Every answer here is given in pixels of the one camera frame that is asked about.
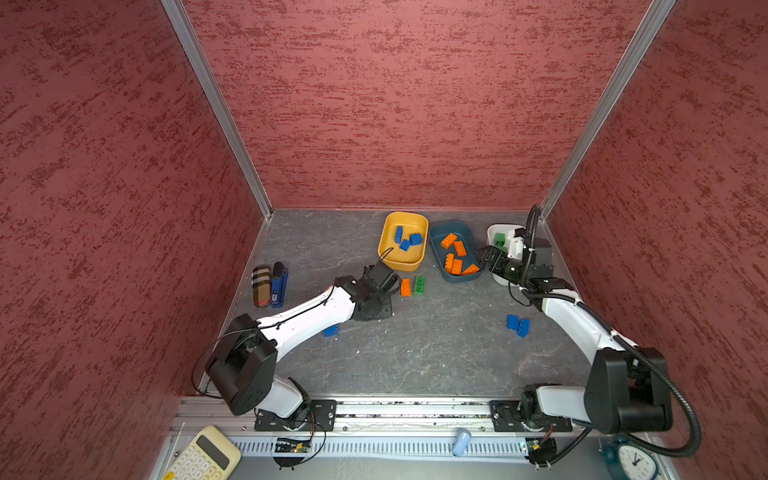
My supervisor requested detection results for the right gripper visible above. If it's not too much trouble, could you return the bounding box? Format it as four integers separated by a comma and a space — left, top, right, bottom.
471, 245, 530, 285

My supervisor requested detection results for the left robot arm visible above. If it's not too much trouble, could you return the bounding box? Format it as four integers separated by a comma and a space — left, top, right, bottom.
205, 261, 401, 429

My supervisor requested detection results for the yellow plastic bin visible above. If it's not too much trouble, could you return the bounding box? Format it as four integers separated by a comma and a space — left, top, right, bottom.
378, 212, 429, 272

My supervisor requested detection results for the light blue small cylinder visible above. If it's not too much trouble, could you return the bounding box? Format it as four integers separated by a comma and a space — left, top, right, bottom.
452, 428, 472, 458

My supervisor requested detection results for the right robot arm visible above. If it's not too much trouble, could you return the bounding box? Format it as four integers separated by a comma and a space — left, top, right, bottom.
476, 246, 673, 434

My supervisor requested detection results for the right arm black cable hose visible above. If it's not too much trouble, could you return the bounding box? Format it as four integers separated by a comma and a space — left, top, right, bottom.
524, 205, 703, 466

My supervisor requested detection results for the cream calculator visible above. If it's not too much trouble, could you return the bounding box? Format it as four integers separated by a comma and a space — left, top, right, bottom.
161, 425, 242, 480

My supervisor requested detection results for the teal plastic bin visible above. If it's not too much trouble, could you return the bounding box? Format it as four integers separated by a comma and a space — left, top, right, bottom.
428, 220, 482, 284

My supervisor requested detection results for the teal alarm clock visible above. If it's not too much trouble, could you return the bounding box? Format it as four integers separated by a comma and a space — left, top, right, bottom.
601, 439, 659, 480

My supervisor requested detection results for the plaid checkered pouch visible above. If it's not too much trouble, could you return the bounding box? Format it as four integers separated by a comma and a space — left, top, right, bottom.
251, 265, 272, 308

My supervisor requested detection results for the white slotted cable duct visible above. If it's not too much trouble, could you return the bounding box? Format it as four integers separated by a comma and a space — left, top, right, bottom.
231, 435, 529, 463

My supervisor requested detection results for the blue pen-like object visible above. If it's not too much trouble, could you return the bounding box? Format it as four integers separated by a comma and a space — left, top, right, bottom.
270, 262, 289, 308

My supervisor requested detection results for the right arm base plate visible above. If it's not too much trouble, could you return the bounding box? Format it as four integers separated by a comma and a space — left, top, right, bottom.
489, 400, 573, 434

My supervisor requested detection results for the white plastic bin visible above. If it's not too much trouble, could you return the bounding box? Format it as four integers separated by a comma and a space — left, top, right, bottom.
486, 224, 531, 286

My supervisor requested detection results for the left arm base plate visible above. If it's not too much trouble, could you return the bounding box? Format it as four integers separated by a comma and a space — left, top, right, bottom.
254, 399, 338, 432

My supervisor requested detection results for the orange small lego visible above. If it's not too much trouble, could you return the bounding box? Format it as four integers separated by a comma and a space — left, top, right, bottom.
450, 259, 463, 276

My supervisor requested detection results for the blue lego pair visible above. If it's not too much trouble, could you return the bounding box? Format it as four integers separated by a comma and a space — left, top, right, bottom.
506, 315, 531, 338

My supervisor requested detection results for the aluminium front rail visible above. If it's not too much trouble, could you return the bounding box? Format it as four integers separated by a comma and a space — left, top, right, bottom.
170, 394, 655, 437

